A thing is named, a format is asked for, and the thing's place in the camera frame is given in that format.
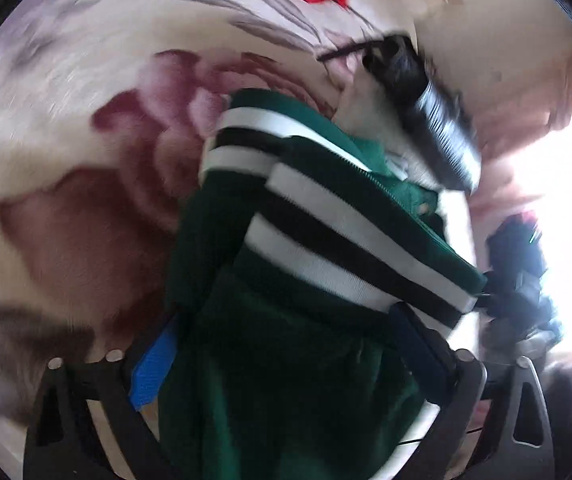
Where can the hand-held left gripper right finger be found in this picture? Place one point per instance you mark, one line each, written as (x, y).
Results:
(433, 360)

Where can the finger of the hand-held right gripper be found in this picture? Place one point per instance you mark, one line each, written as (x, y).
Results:
(497, 294)

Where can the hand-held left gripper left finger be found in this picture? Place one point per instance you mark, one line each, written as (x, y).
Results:
(154, 365)

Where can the green varsity jacket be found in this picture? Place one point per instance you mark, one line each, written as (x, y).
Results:
(276, 360)

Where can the pink curtain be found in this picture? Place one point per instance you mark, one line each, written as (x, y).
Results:
(521, 110)

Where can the cream fluffy garment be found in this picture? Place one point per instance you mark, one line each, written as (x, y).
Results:
(366, 110)

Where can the floral printed blanket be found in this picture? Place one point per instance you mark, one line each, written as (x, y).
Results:
(90, 110)

